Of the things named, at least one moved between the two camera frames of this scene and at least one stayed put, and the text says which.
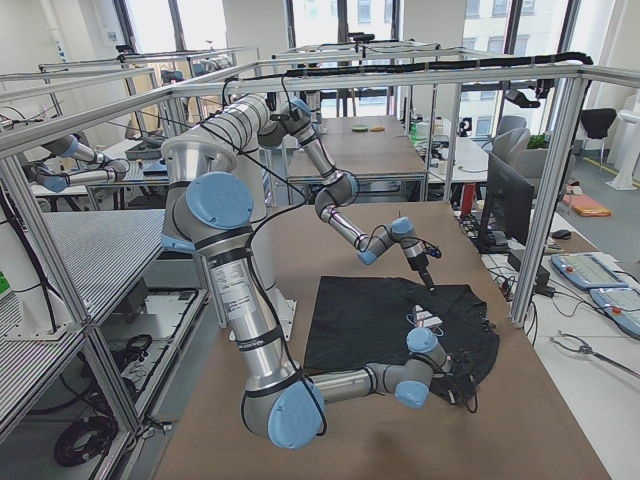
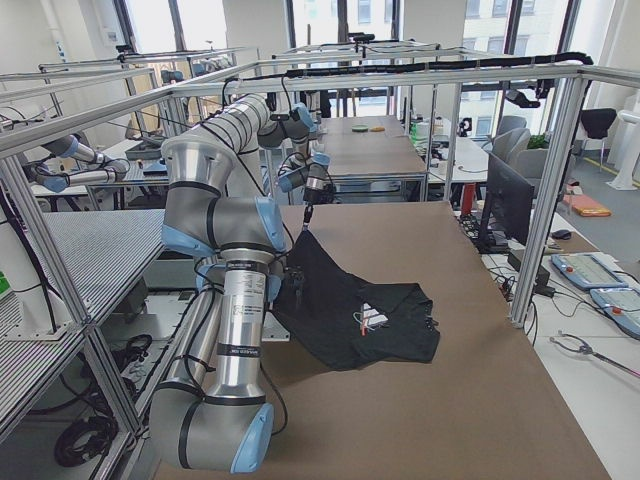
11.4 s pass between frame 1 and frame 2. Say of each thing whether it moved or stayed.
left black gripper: moved
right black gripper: moved
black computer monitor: stayed
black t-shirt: moved
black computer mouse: stayed
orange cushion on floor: stayed
